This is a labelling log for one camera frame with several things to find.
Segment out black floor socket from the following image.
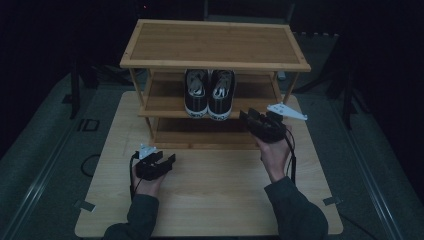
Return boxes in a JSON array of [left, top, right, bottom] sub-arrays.
[[77, 118, 101, 132]]

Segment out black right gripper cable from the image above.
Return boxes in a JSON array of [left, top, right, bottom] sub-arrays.
[[283, 127, 298, 186]]

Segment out person's left hand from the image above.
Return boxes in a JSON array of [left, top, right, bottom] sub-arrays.
[[131, 165, 167, 198]]

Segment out wooden three-tier shoe rack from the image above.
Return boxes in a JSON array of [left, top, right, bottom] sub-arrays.
[[119, 18, 313, 151]]

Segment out dark metal stand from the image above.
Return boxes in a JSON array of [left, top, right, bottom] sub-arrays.
[[67, 59, 101, 121], [293, 35, 368, 132]]

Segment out grey tape piece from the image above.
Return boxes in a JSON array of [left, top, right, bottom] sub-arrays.
[[73, 198, 97, 213], [322, 196, 343, 206]]

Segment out black canvas sneaker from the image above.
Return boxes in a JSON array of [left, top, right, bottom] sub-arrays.
[[183, 68, 211, 119], [206, 68, 237, 122]]

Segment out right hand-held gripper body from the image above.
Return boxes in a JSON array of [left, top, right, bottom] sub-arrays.
[[249, 102, 309, 145]]

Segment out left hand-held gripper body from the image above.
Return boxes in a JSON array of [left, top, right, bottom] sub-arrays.
[[134, 143, 167, 182]]

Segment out person's right hand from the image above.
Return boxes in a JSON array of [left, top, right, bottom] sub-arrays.
[[256, 125, 294, 184]]

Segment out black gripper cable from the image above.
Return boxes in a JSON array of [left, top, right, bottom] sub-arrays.
[[80, 151, 141, 202], [283, 127, 298, 186]]

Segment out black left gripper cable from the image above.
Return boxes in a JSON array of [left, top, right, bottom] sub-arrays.
[[80, 151, 141, 202]]

